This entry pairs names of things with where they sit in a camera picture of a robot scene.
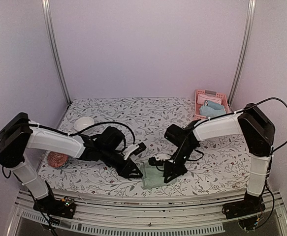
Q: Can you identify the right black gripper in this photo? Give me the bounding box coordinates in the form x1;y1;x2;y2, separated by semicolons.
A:
164;144;197;183

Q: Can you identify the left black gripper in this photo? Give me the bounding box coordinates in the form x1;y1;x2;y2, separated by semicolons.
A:
100;147;144;179

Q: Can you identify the green towel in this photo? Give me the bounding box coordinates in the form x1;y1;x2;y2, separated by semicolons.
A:
139;163;177;189

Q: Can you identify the light blue towel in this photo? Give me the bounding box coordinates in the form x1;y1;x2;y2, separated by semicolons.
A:
199;105;226;118

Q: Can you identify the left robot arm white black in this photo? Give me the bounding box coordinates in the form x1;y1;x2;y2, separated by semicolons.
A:
0;112;146;213

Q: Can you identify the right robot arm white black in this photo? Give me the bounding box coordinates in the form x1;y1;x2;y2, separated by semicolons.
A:
163;103;275;214

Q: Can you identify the white bowl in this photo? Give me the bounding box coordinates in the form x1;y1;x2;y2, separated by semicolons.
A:
74;117;95;132

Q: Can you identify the pink rolled towel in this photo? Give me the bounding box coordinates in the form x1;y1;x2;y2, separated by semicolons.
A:
196;94;222;105

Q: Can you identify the blue patterned rolled towel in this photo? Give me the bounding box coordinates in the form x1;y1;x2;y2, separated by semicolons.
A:
204;100;225;111

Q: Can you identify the pink plastic basket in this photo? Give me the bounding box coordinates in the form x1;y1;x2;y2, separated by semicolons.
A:
194;89;230;119

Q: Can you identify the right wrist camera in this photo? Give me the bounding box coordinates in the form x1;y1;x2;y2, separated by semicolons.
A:
148;153;171;166

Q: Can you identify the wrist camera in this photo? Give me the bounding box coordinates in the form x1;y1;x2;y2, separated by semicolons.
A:
122;142;146;160
148;153;171;166

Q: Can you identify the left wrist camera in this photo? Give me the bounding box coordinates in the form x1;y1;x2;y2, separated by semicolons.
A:
122;142;146;160

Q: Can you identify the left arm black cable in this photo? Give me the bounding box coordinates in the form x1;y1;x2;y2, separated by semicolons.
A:
0;121;136;168

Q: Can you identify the front aluminium rail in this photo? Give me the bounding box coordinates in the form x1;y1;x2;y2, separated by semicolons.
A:
6;189;287;236

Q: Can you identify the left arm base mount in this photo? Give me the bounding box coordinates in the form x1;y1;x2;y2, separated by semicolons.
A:
33;196;76;219

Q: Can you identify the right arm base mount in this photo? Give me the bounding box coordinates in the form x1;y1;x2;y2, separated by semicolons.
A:
222;192;266;219

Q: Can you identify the right aluminium frame post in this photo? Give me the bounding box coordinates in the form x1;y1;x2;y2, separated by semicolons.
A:
228;0;256;106

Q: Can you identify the aluminium frame post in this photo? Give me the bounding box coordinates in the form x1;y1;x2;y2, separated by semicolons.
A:
228;0;256;106
41;0;72;106

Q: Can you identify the left aluminium frame post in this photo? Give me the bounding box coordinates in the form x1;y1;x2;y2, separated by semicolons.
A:
41;0;72;106

